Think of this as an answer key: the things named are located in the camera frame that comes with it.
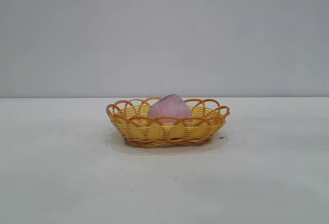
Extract pink peach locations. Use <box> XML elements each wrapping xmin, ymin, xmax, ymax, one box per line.
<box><xmin>147</xmin><ymin>94</ymin><xmax>193</xmax><ymax>126</ymax></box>

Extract yellow woven wicker basket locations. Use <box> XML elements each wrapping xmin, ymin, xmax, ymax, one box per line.
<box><xmin>105</xmin><ymin>96</ymin><xmax>231</xmax><ymax>149</ymax></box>

